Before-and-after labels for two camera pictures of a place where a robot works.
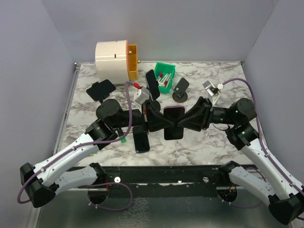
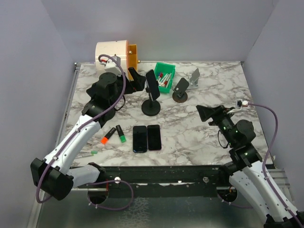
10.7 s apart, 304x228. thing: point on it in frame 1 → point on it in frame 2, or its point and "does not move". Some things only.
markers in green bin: x=163 y=80 does not move
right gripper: x=199 y=117 → x=217 y=113
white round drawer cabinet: x=111 y=61 does not move
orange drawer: x=132 y=62 does not move
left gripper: x=152 y=120 → x=139 y=81
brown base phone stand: x=180 y=95 does not move
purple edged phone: x=174 y=113 → x=154 y=137
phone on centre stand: x=152 y=84 does not move
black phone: x=141 y=139 does not move
